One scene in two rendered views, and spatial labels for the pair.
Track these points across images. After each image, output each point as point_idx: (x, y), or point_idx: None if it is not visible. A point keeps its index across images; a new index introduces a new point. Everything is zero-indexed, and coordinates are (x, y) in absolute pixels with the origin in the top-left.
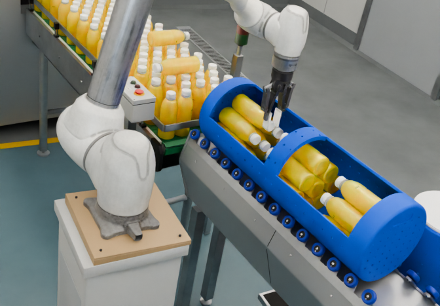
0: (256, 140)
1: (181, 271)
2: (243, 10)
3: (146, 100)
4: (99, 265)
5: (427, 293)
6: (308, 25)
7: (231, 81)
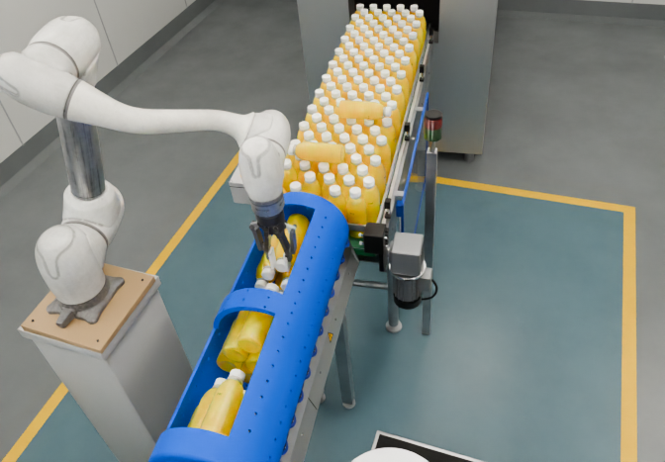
0: (266, 275)
1: None
2: (217, 130)
3: (242, 185)
4: (28, 332)
5: None
6: (263, 169)
7: (289, 196)
